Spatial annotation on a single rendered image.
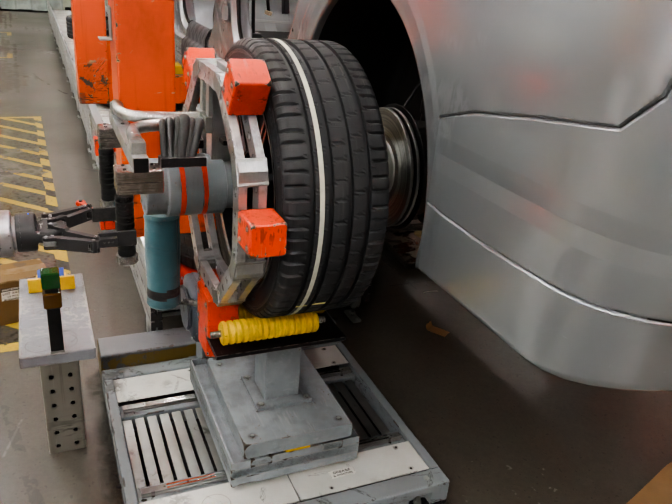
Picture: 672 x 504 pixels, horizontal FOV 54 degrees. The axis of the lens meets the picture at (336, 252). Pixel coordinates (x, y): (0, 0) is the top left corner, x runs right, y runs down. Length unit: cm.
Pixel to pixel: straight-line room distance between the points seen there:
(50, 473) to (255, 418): 60
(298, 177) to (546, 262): 50
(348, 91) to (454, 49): 24
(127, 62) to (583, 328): 141
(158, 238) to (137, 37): 59
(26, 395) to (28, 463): 33
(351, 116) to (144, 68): 80
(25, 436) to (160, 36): 122
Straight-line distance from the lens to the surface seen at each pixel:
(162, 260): 173
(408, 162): 169
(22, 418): 230
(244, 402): 189
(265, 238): 128
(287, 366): 184
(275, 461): 183
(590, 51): 106
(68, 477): 206
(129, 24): 199
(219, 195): 154
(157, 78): 202
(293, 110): 135
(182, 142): 135
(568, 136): 108
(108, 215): 147
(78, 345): 175
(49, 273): 163
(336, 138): 136
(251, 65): 135
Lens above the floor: 135
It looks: 24 degrees down
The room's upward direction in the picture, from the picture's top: 5 degrees clockwise
